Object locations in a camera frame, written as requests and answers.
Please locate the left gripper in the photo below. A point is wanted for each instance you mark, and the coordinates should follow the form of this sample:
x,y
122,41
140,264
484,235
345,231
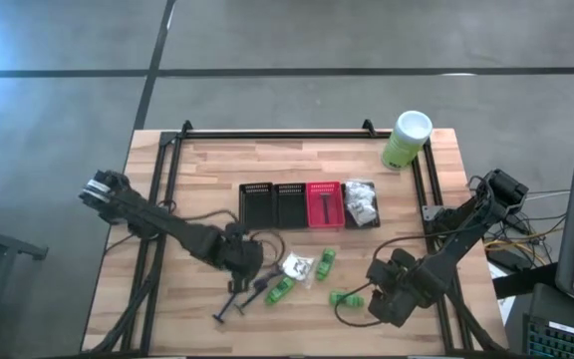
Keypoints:
x,y
241,256

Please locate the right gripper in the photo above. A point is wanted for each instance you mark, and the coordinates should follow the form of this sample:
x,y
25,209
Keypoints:
x,y
416,286

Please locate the green travel shampoo bottle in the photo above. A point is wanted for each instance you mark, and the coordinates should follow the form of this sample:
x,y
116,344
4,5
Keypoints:
x,y
347,299
326,264
279,290

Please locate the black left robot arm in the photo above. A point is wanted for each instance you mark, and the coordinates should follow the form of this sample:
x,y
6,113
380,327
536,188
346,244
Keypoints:
x,y
167,227

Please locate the black plastic slotted basket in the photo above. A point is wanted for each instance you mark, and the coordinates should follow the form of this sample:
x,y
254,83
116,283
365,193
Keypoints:
x,y
345,219
256,209
291,209

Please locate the red plastic slotted basket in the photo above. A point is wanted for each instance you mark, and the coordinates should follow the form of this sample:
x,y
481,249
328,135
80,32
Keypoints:
x,y
337,209

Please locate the white paper sheet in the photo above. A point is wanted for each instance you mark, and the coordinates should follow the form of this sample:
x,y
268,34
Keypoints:
x,y
503,304

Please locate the black power adapter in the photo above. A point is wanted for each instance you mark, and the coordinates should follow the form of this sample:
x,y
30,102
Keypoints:
x,y
515,223

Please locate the green wipes canister white lid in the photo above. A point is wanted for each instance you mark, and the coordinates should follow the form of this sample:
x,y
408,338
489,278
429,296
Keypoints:
x,y
409,137

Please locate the backlit keyboard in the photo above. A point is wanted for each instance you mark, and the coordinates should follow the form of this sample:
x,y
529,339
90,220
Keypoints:
x,y
561,344

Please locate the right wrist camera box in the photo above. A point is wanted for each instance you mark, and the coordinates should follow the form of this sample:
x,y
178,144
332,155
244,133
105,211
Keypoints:
x,y
404,258

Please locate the grey metal bracket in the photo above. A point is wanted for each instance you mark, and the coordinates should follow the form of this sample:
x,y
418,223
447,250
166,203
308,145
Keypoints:
x,y
434,213

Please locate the black aluminium rig frame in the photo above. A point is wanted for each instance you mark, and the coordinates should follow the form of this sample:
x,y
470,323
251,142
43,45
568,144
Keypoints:
x,y
287,134

